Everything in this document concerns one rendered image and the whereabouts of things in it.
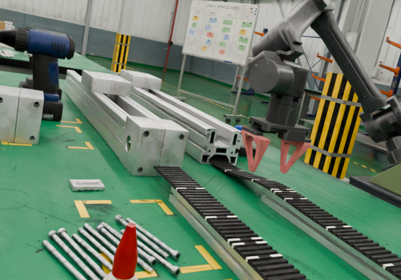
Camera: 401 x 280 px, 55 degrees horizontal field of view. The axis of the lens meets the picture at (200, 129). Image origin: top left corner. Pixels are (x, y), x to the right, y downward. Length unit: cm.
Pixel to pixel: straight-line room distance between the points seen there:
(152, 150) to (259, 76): 24
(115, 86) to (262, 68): 55
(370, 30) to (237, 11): 303
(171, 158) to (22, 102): 31
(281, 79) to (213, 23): 635
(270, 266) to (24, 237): 28
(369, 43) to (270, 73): 356
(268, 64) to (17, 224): 43
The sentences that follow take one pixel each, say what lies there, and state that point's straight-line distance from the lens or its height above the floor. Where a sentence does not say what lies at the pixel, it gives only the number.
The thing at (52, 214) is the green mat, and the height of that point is 78.
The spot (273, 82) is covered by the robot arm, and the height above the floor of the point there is 100.
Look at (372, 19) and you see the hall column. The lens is 417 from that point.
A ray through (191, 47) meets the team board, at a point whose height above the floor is 109.
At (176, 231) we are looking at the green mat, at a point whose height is 78.
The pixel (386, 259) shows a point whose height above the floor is 81.
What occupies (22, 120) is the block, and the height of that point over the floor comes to 83.
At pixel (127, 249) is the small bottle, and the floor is 88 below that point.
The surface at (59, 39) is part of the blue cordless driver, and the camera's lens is 105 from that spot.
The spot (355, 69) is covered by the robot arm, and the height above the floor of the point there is 107.
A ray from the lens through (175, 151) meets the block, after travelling 75.
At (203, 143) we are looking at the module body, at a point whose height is 83.
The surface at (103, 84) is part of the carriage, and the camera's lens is 110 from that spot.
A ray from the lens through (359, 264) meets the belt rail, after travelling 60.
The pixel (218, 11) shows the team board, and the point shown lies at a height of 178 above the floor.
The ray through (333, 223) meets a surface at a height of 81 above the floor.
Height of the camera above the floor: 102
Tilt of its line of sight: 11 degrees down
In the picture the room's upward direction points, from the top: 12 degrees clockwise
